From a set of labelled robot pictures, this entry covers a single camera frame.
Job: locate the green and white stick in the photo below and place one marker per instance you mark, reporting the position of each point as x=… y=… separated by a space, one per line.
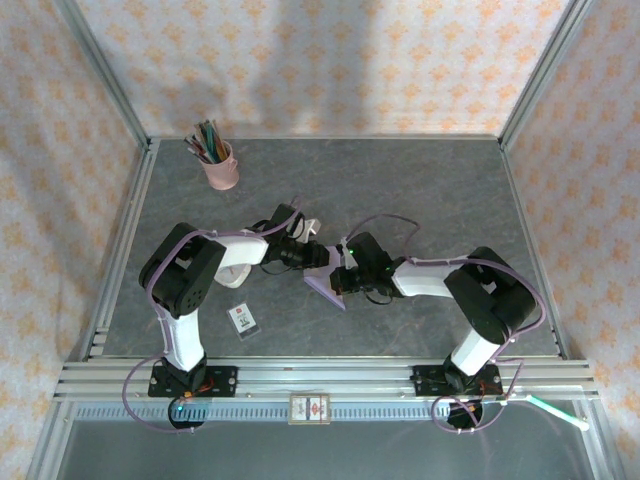
x=555 y=411

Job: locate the printed card in clear sleeve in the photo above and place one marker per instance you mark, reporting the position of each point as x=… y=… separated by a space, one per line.
x=245 y=322

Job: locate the thin aluminium cross rail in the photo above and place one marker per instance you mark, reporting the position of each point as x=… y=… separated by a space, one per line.
x=325 y=137

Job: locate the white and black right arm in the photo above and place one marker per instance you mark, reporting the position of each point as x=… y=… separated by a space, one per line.
x=490 y=295

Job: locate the aluminium mounting rail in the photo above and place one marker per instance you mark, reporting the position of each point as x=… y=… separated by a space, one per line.
x=325 y=380

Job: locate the label tag on rail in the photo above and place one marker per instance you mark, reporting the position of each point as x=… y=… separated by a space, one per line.
x=310 y=410

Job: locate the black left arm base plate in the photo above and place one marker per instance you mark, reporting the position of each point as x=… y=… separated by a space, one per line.
x=220 y=380

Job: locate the aluminium frame post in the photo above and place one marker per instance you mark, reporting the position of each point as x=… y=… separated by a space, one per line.
x=105 y=75
x=544 y=75

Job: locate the red striped pencil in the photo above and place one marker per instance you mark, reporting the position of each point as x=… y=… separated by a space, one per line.
x=196 y=150

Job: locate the dark coloured pencil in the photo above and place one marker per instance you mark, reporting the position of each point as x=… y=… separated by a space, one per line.
x=202 y=142

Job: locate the lilac paper sheet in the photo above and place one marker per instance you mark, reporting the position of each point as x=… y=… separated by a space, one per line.
x=320 y=285

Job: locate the aluminium side rail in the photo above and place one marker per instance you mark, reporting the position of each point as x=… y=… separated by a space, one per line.
x=533 y=250
x=122 y=250

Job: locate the teal coloured pencil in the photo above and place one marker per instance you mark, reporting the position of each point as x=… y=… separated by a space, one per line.
x=216 y=147

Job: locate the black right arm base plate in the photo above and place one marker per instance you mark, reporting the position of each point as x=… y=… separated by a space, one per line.
x=425 y=380

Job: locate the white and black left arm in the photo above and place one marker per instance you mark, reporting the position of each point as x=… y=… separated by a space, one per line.
x=180 y=270

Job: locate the pink cup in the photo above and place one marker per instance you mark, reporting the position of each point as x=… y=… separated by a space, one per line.
x=222 y=172

